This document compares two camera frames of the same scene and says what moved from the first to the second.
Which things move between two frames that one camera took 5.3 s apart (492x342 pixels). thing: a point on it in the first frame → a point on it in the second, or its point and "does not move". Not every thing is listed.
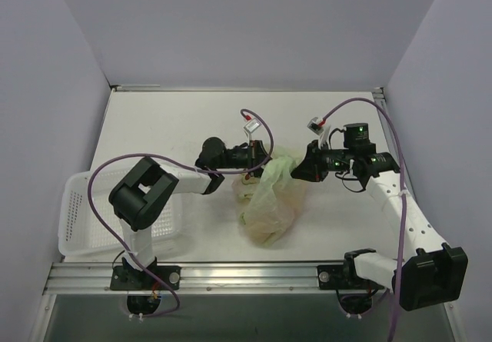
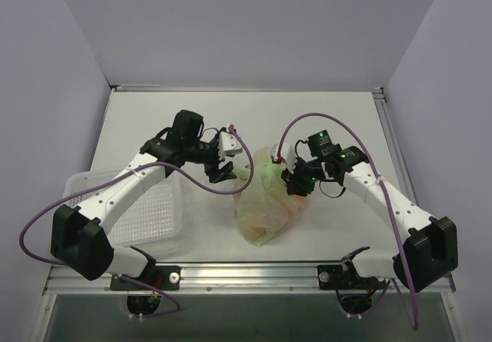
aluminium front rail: (94, 278) does not move
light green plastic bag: (271, 198) does not move
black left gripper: (256, 154) → (212, 164)
